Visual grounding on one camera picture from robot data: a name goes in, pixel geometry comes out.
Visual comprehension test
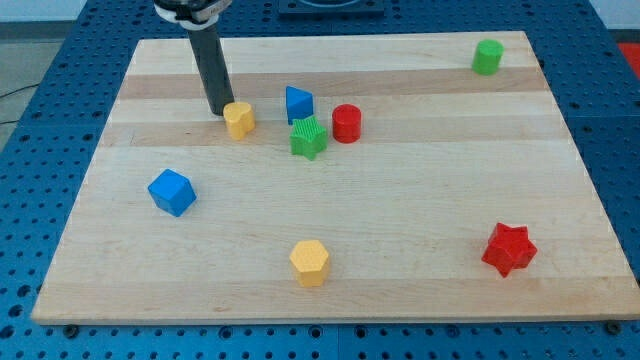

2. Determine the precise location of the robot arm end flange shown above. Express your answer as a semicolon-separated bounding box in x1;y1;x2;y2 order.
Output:
153;0;232;31

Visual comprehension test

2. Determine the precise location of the yellow heart block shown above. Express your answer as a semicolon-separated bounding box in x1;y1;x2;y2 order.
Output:
223;102;256;140

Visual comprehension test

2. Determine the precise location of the blue cube block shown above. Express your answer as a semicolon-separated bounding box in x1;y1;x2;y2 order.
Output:
147;169;197;217

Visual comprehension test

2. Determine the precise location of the green star block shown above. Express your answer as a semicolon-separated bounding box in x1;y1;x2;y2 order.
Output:
289;115;328;161

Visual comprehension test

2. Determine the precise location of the red cylinder block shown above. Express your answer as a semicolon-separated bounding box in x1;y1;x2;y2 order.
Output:
332;104;362;143

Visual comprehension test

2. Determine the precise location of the yellow hexagon block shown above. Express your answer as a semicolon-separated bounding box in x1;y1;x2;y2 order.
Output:
289;240;330;288

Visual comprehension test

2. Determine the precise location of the blue triangle block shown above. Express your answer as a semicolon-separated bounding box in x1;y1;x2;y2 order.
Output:
285;86;314;125

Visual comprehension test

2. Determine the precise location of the wooden board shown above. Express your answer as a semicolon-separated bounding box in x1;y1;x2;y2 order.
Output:
32;31;639;325

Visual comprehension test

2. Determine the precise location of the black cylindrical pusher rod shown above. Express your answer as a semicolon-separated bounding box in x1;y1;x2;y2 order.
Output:
188;24;234;116

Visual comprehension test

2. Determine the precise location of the red star block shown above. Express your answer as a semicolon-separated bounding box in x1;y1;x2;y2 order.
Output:
481;222;537;278

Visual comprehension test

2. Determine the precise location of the green cylinder block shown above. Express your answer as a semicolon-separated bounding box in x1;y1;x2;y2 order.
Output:
472;39;504;76

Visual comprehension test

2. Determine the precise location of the black floor cable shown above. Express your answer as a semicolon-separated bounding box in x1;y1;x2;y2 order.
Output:
0;82;40;126

